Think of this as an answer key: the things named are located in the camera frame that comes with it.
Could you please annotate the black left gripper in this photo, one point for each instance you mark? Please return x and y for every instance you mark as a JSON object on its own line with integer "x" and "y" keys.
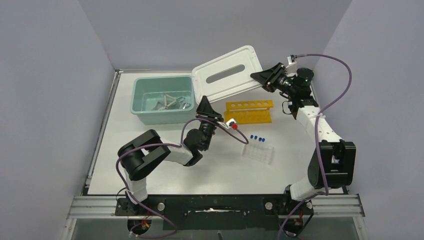
{"x": 204, "y": 111}

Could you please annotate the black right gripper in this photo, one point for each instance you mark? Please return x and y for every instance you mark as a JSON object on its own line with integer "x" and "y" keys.
{"x": 269, "y": 77}

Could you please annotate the metal crucible tongs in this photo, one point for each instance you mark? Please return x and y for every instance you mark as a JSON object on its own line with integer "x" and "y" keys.
{"x": 183, "y": 103}

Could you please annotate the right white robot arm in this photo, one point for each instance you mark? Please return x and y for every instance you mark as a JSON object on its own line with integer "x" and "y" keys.
{"x": 333, "y": 161}

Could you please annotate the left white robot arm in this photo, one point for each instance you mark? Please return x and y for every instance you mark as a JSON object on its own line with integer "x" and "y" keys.
{"x": 143, "y": 154}

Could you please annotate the yellow test tube rack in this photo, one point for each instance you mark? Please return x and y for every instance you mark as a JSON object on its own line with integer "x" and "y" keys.
{"x": 249, "y": 112}

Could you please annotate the teal plastic bin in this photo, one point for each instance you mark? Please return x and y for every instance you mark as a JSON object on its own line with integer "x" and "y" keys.
{"x": 147, "y": 91}

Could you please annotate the blue capped tube box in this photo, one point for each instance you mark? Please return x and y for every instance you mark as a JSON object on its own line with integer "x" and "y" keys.
{"x": 258, "y": 150}

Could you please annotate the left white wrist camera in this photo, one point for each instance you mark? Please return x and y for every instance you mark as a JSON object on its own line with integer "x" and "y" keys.
{"x": 231, "y": 124}

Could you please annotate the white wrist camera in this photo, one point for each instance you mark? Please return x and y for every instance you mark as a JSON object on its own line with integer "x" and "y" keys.
{"x": 292, "y": 59}
{"x": 231, "y": 124}

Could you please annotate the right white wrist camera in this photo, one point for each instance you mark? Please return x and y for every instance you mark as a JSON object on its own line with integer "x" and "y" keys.
{"x": 292, "y": 59}

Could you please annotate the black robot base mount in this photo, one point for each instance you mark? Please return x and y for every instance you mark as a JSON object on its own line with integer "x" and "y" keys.
{"x": 269, "y": 212}

